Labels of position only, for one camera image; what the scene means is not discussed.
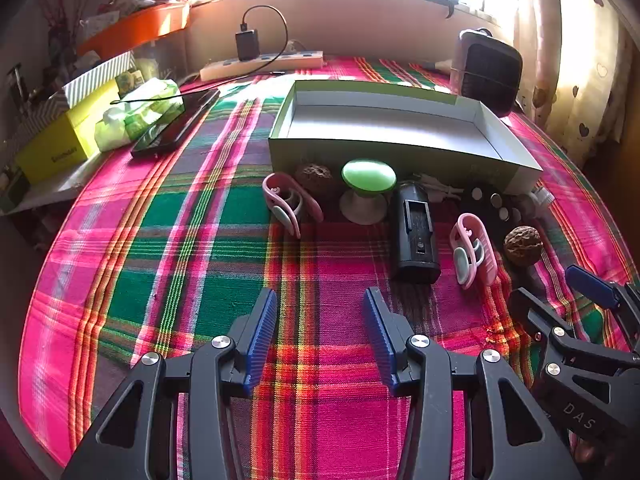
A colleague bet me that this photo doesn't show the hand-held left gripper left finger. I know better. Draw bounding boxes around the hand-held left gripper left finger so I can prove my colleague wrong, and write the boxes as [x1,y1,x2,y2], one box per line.
[60,287,279,480]

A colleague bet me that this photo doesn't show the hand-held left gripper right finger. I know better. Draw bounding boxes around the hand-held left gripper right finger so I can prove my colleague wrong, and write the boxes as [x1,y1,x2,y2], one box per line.
[362,286,585,480]

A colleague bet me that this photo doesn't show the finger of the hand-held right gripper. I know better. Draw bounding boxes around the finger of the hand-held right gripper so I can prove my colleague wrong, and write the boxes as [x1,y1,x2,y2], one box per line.
[566,264,640,347]
[509,287,640,411]

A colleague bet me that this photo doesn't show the brown walnut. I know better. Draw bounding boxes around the brown walnut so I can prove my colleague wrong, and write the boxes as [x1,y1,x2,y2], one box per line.
[502,226,545,266]
[294,161,333,196]

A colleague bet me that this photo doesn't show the pink and green clip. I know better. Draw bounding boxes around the pink and green clip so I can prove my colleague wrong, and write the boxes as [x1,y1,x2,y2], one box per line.
[449,213,500,290]
[262,172,325,240]

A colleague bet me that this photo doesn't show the black cylindrical device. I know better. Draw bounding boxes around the black cylindrical device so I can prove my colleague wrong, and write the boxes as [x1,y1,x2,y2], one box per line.
[389,180,442,285]

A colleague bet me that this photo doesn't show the white cable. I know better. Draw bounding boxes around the white cable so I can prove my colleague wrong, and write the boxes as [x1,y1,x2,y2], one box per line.
[415,172,466,203]

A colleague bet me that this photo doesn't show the green-topped white stand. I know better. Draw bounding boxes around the green-topped white stand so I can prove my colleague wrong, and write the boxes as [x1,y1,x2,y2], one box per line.
[339,159,398,224]

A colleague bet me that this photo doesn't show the green cardboard box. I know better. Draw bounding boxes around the green cardboard box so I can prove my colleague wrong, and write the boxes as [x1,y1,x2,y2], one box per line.
[267,79,545,196]

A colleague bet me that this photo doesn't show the pink green plaid tablecloth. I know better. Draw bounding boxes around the pink green plaid tablecloth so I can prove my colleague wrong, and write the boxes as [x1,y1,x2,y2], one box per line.
[17,56,638,476]

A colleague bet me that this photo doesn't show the heart print curtain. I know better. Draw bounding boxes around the heart print curtain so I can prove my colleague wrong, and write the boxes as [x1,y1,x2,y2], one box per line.
[515,0,636,166]

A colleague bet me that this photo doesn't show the black smartphone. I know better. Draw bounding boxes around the black smartphone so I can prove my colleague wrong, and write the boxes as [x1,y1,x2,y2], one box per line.
[130,88,222,160]

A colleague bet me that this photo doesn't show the grey and black heater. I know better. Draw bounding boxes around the grey and black heater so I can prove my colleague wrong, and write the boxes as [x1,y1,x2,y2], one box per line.
[449,27,523,118]

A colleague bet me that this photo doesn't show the white flat box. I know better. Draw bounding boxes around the white flat box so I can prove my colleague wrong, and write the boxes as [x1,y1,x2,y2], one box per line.
[0,152,108,216]

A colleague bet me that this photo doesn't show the green tissue pack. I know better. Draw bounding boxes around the green tissue pack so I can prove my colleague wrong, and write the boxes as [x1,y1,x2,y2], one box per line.
[94,78,185,153]

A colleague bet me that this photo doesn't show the white power strip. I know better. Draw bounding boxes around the white power strip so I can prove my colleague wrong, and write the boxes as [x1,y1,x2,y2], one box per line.
[199,50,325,82]

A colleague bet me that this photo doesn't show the yellow box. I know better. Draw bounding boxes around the yellow box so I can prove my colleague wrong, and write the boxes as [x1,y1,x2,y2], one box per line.
[14,80,123,186]

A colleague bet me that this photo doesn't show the small green printed carton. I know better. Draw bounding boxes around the small green printed carton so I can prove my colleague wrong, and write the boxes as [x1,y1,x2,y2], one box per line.
[116,71,146,93]

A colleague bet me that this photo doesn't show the black charger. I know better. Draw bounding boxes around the black charger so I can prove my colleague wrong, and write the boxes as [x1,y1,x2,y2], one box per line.
[235,20,260,62]

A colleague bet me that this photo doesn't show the green striped box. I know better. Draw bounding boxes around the green striped box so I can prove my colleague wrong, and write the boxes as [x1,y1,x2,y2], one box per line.
[62,50,138,110]

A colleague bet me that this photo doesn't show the black window hook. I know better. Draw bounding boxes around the black window hook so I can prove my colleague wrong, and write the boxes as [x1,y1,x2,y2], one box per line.
[440,0,473,20]

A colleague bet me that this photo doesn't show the grey zigzag patterned box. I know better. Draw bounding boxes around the grey zigzag patterned box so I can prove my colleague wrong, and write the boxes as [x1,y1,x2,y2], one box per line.
[7,92,71,161]

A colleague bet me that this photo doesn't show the orange tray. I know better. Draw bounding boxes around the orange tray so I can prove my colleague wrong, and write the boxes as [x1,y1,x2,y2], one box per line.
[76,1,192,58]

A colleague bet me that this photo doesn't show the dried red branches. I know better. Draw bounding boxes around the dried red branches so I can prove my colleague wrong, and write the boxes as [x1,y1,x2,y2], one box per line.
[37,0,101,61]

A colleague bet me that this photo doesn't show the black charging cable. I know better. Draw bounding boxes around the black charging cable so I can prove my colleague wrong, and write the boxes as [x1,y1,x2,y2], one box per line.
[110,6,290,108]

